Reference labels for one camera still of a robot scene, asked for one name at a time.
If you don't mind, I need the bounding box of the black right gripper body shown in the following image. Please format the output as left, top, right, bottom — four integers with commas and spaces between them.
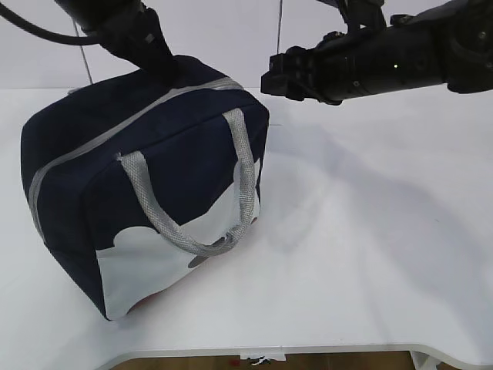
260, 46, 343, 106

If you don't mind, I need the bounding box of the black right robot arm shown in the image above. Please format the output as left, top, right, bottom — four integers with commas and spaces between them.
260, 1, 492, 106

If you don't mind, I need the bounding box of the navy blue lunch bag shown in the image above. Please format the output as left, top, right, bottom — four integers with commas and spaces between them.
21, 55, 270, 321

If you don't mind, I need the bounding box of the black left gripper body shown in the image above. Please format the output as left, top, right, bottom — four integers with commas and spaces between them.
96, 1, 179, 77

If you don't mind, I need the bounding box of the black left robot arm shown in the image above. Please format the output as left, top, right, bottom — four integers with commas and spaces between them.
1, 0, 179, 84

